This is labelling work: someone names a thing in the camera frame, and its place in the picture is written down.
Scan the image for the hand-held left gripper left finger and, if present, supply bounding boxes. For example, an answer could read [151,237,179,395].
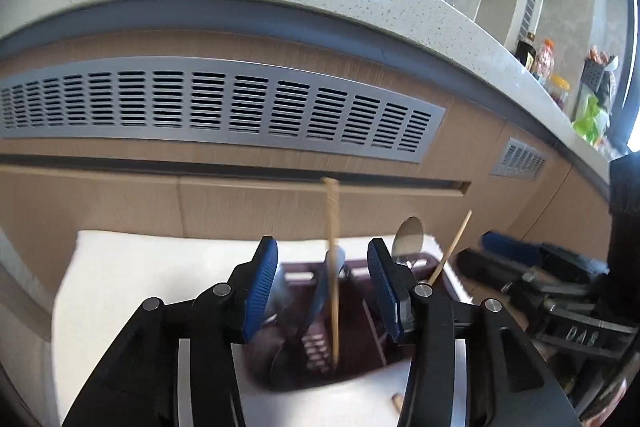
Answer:
[62,236,279,427]

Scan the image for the maroon plastic utensil holder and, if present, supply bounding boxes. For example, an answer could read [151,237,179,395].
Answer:
[245,247,453,394]

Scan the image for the wooden kitchen cabinet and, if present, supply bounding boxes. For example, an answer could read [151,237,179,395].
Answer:
[0,32,613,288]

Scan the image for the metal spoon with cutout handle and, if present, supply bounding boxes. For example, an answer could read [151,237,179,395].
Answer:
[392,217,426,267]

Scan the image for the white fringed cloth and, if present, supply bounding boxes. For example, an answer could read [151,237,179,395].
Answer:
[50,229,481,427]

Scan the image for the green and black counter items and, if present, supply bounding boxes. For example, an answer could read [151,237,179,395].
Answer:
[582,48,621,105]

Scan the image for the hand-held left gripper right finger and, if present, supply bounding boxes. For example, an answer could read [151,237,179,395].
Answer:
[367,237,581,427]

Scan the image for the wooden chopstick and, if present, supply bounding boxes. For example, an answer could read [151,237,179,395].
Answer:
[321,177,342,367]
[426,209,473,286]

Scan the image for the short grey vent grille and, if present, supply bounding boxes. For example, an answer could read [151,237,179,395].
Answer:
[490,138,549,179]

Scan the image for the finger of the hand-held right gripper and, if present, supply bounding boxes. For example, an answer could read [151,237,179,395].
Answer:
[457,249,591,308]
[482,231,606,278]

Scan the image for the jar with yellow lid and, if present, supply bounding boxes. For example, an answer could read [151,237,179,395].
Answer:
[547,75,572,110]

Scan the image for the dark sauce bottle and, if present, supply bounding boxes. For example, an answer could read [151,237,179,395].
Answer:
[516,38,537,70]

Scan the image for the green packet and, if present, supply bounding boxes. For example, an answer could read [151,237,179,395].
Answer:
[571,96,612,145]

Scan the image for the long grey vent grille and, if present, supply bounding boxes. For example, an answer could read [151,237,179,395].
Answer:
[0,56,447,164]

